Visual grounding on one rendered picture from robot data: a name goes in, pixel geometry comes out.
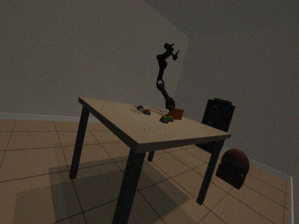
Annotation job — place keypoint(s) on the red button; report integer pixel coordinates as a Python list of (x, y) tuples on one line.
[(147, 112)]

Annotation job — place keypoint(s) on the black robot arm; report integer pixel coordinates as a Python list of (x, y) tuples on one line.
[(170, 104)]

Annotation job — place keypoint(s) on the yellow button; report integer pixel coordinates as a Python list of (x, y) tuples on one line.
[(170, 119)]

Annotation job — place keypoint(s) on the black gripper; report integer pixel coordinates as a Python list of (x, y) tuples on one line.
[(174, 56)]

